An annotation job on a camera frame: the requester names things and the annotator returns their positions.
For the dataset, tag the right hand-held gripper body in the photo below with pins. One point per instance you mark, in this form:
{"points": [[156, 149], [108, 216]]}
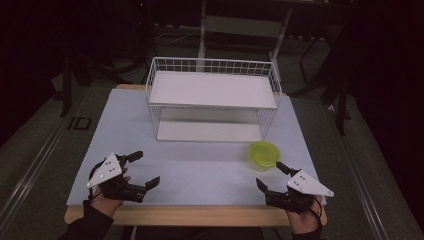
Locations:
{"points": [[308, 186]]}

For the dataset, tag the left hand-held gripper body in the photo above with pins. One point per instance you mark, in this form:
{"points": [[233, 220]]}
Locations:
{"points": [[106, 168]]}

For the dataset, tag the green plastic bowl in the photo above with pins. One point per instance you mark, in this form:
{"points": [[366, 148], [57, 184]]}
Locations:
{"points": [[263, 155]]}

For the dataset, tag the person's right hand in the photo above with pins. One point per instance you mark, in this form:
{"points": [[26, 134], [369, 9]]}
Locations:
{"points": [[305, 221]]}

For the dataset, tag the person's left hand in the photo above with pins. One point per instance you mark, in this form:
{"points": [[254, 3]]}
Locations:
{"points": [[106, 206]]}

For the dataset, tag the light blue table mat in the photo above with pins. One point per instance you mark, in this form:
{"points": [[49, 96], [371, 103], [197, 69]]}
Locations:
{"points": [[200, 173]]}

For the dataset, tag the wooden table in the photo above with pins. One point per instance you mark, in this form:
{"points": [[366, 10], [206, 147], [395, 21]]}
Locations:
{"points": [[200, 216]]}

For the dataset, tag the black metal stand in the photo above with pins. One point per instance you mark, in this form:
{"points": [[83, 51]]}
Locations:
{"points": [[66, 86], [342, 106]]}

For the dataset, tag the metal floor rail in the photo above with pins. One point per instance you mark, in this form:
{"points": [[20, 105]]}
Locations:
{"points": [[30, 176], [358, 173]]}

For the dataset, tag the black floor bracket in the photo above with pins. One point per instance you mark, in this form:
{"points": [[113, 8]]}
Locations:
{"points": [[80, 123]]}

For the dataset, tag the white metal stand frame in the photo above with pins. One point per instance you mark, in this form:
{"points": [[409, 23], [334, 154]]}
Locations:
{"points": [[245, 26]]}

